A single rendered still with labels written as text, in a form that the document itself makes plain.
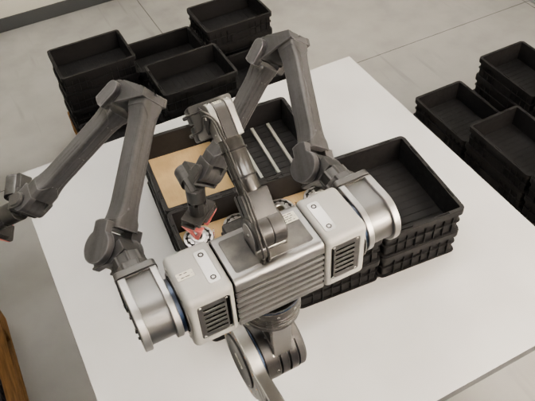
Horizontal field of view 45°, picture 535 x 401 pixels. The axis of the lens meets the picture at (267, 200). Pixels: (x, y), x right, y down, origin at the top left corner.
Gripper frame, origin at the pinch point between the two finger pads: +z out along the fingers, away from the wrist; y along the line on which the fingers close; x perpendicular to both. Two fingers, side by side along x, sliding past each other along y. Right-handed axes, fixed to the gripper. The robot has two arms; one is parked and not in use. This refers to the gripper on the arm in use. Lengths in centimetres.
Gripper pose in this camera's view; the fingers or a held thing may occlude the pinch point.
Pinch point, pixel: (201, 230)
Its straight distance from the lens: 200.1
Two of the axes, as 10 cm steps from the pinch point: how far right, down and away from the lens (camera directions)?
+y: -4.1, 6.9, -6.0
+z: 0.2, 6.7, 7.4
